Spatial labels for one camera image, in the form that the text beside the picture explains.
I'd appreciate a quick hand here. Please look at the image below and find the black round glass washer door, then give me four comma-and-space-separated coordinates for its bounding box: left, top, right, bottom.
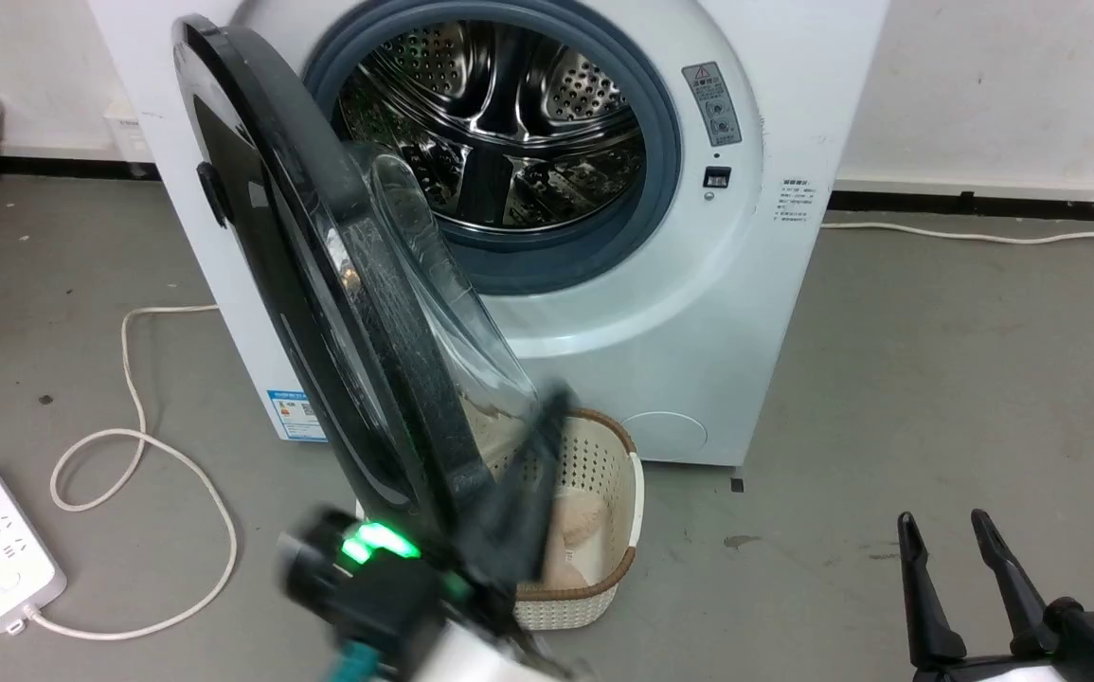
172, 14, 547, 533

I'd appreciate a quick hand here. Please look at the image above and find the grey rubber door gasket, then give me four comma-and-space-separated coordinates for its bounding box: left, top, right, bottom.
303, 0, 683, 297

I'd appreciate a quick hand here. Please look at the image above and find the pink beige clothing item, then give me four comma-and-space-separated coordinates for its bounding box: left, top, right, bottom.
545, 491, 610, 590

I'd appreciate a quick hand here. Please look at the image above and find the small white wall box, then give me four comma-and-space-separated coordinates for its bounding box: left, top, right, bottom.
102, 99, 155, 168

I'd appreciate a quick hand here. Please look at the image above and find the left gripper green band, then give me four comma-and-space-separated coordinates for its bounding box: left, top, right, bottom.
276, 383, 578, 679

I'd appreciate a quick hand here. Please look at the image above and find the steel perforated washer drum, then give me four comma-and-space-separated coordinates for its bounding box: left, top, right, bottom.
332, 21, 648, 234

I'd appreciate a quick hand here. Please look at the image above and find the white power strip cable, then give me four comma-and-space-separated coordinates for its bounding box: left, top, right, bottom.
26, 304, 240, 642

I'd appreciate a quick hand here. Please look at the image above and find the white front-load washing machine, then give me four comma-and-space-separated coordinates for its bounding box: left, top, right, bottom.
87, 0, 891, 470

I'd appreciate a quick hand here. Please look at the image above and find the grey warning sticker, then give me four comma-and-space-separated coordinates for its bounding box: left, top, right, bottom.
681, 62, 744, 149

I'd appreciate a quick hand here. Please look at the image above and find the blue white energy label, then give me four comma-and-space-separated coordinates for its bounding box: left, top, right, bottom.
266, 387, 329, 444

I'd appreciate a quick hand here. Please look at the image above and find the thin white floor cable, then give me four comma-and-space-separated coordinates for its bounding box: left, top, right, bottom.
820, 219, 1094, 246

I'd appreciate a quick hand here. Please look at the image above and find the round white filter cover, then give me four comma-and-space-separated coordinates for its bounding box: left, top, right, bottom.
619, 410, 709, 466

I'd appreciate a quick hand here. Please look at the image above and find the cream perforated laundry basket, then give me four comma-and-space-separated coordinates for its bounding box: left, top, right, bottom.
357, 407, 647, 633

